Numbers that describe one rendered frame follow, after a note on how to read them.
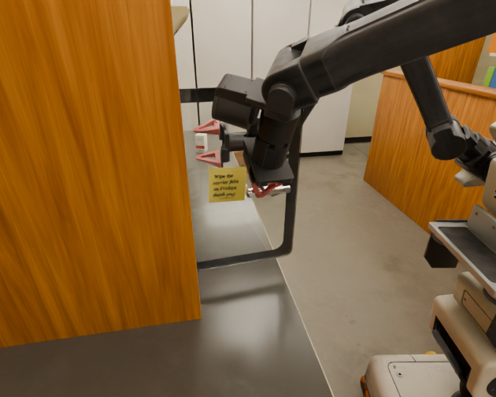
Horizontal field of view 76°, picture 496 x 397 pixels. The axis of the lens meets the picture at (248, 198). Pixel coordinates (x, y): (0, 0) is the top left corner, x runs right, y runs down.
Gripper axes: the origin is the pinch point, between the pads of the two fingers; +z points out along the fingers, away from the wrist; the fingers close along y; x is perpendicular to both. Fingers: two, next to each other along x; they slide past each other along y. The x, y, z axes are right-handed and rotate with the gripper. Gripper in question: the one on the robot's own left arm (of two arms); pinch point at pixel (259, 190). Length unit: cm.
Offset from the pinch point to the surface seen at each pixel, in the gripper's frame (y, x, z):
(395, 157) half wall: -127, 192, 141
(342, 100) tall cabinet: -247, 202, 168
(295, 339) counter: 24.7, 4.0, 17.2
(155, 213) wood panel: 3.6, -19.6, -1.3
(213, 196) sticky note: -2.9, -8.2, 4.4
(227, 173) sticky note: -4.9, -5.4, 0.0
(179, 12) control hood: -16.0, -12.8, -25.0
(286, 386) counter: 32.0, -1.1, 13.8
